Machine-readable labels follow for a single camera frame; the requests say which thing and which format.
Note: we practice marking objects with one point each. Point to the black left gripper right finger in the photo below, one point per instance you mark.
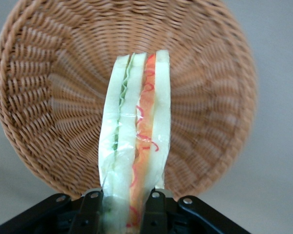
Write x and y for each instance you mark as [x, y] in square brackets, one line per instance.
[153, 212]

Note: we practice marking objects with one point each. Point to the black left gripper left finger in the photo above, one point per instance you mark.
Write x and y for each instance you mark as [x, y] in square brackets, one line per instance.
[89, 212]

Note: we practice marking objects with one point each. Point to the triangle sandwich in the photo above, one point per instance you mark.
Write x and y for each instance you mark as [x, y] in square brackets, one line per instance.
[139, 117]

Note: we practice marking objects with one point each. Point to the round brown wicker basket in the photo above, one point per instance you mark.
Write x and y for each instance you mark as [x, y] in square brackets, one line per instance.
[51, 97]

